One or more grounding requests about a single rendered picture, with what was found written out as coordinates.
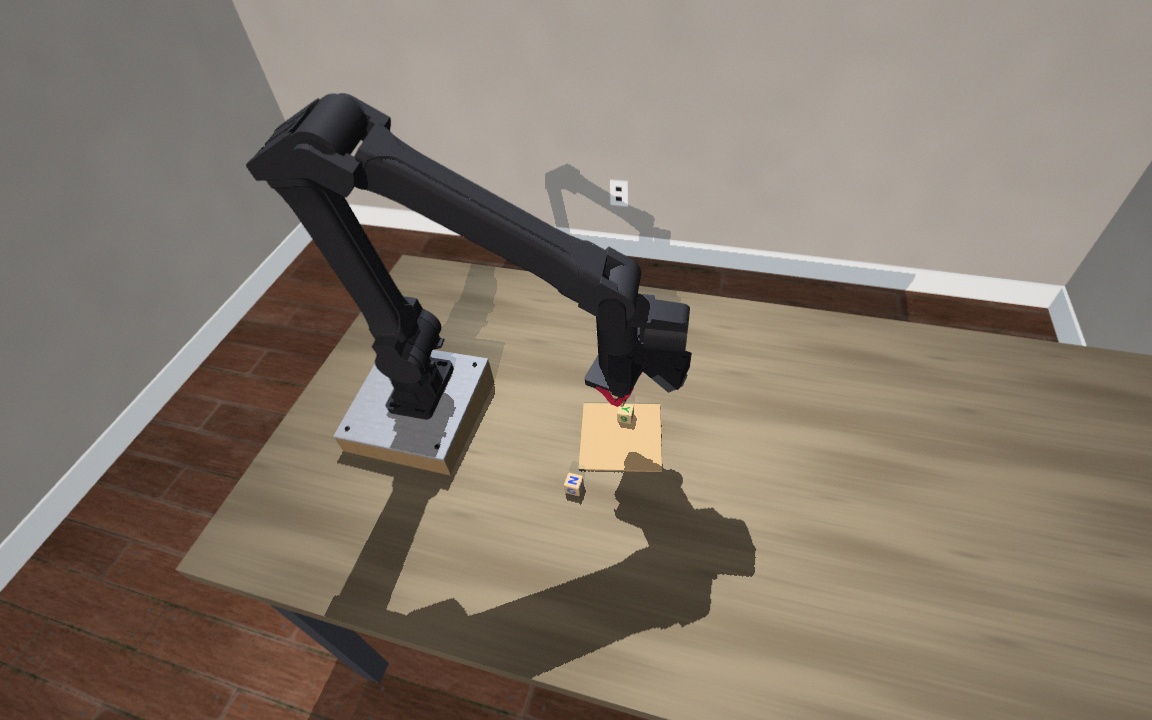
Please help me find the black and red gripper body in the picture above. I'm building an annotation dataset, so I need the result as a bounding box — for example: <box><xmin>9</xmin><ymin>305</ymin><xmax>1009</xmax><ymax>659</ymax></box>
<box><xmin>585</xmin><ymin>341</ymin><xmax>645</xmax><ymax>397</ymax></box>

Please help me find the beige flat mat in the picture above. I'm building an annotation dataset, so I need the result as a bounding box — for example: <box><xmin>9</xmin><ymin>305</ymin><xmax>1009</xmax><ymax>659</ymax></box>
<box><xmin>579</xmin><ymin>403</ymin><xmax>662</xmax><ymax>472</ymax></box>

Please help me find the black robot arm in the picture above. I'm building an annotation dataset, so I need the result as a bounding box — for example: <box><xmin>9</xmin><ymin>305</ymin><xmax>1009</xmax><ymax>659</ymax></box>
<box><xmin>247</xmin><ymin>93</ymin><xmax>692</xmax><ymax>420</ymax></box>

